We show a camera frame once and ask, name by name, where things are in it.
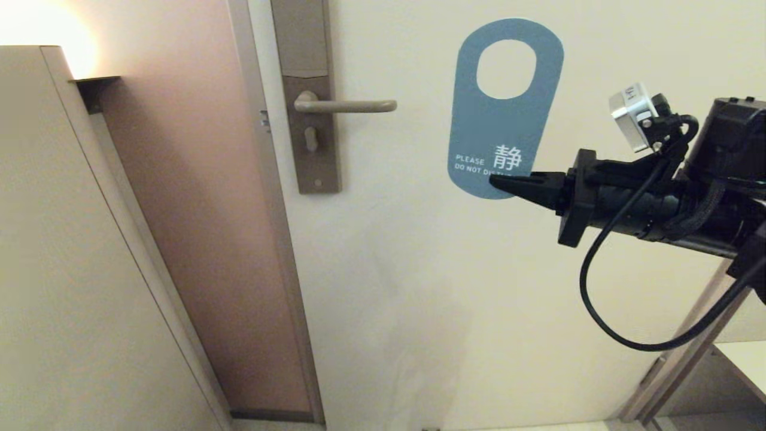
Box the cream door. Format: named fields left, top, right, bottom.
left=247, top=0, right=766, bottom=429

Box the black right camera bracket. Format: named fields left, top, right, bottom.
left=640, top=93, right=700, bottom=161

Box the beige metal door handle lever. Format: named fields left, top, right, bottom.
left=293, top=91, right=398, bottom=115

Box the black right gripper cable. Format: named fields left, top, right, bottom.
left=579, top=114, right=766, bottom=352

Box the blue do-not-disturb door hanger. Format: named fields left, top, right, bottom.
left=447, top=18, right=565, bottom=200

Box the pale wardrobe shelf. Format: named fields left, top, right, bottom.
left=712, top=341, right=766, bottom=405

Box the dark wall lamp bracket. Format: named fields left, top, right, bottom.
left=69, top=76, right=121, bottom=115

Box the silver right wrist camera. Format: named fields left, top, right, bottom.
left=609, top=83, right=660, bottom=153

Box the beige cabinet panel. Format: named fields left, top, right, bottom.
left=0, top=46, right=234, bottom=431

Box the brown door lock plate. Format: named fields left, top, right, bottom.
left=270, top=0, right=342, bottom=195

